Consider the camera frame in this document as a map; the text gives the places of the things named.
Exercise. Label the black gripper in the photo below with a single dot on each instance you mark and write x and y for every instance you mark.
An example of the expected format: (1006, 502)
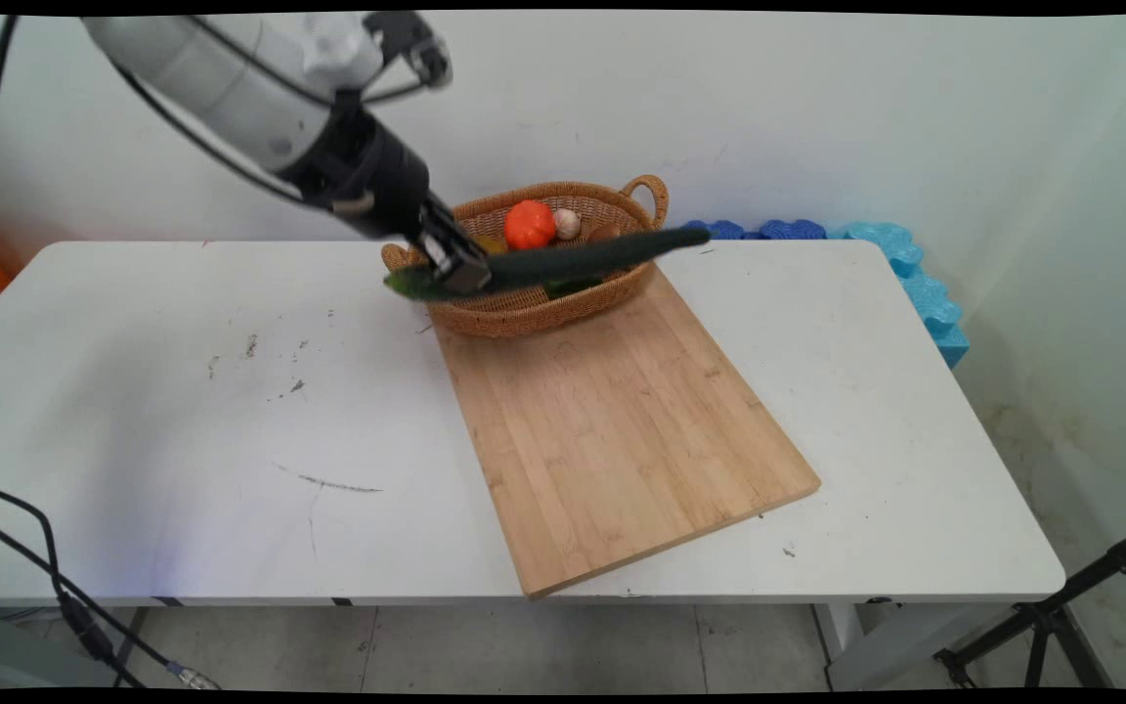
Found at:
(372, 176)

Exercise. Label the dark green cucumber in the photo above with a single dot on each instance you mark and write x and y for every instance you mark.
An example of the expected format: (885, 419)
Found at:
(602, 256)

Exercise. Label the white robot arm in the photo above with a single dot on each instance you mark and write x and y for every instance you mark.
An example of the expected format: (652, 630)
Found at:
(231, 78)

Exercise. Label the yellow vegetable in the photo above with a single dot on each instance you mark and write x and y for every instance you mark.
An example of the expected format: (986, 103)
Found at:
(490, 244)

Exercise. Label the orange tomato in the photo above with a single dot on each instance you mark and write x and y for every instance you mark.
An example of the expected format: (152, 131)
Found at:
(530, 225)

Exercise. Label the woven wicker basket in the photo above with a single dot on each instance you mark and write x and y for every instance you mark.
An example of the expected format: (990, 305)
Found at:
(524, 315)

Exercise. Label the beige garlic bulb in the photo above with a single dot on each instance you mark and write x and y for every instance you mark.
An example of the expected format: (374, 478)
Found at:
(567, 224)

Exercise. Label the green pepper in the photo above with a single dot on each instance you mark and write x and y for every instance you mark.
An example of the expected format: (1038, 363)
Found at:
(573, 288)

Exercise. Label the brown potato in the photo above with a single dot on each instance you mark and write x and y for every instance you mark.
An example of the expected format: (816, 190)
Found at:
(605, 233)

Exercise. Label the wooden cutting board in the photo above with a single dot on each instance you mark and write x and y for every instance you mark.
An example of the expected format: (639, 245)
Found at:
(622, 430)

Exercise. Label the dark blue foam tile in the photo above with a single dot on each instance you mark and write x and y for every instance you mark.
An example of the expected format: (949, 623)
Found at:
(793, 229)
(719, 230)

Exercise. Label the light blue foam tile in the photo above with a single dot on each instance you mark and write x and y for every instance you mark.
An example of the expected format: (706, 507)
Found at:
(925, 293)

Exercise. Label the white table leg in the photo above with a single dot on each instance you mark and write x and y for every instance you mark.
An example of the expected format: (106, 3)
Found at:
(876, 645)

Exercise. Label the black tripod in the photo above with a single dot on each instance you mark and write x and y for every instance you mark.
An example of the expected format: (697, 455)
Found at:
(1047, 616)

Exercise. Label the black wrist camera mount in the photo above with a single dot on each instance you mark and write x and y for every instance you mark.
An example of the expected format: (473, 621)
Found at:
(411, 44)

